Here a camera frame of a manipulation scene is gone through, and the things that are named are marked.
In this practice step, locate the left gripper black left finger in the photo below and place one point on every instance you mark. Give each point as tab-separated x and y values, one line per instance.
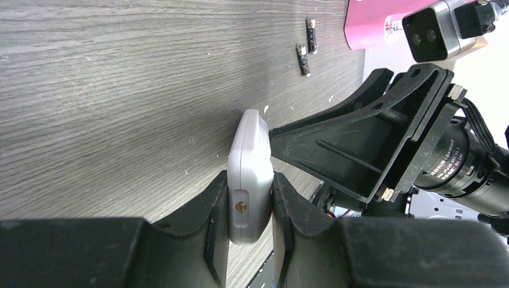
187	248

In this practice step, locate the pink box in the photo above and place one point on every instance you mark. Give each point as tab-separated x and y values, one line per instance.
371	24

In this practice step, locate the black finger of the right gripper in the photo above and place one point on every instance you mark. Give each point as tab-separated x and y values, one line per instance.
357	152

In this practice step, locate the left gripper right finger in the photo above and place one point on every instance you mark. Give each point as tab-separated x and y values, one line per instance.
312	249

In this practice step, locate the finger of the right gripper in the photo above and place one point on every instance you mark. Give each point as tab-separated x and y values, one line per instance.
369	91

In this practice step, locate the dark battery right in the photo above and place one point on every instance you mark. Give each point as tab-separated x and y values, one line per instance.
311	35

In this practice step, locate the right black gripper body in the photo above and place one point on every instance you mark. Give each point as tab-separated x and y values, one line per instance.
456	172

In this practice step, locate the dark battery with gold tip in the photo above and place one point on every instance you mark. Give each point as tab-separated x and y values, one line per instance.
303	60

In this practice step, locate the white remote face down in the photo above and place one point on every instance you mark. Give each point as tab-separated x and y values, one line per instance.
250	179

